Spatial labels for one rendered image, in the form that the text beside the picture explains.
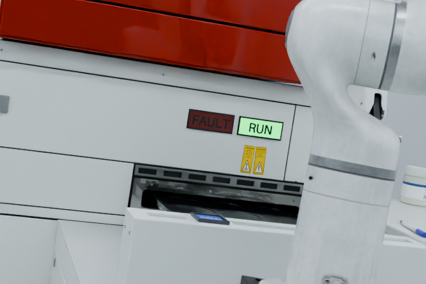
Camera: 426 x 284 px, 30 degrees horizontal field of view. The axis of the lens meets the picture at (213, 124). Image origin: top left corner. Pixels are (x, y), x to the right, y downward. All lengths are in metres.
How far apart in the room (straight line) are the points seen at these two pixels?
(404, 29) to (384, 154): 0.17
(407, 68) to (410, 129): 2.81
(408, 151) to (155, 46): 2.21
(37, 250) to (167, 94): 0.48
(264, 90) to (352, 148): 0.96
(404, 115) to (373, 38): 2.80
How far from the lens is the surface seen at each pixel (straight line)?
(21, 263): 1.95
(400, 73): 1.07
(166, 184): 1.94
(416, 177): 2.09
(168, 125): 1.93
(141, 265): 1.33
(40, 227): 1.93
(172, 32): 1.88
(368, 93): 1.42
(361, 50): 1.06
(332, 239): 1.06
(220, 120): 1.96
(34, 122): 1.89
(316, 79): 1.06
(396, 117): 3.83
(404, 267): 1.49
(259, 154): 2.00
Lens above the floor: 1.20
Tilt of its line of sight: 3 degrees down
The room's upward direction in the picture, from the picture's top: 9 degrees clockwise
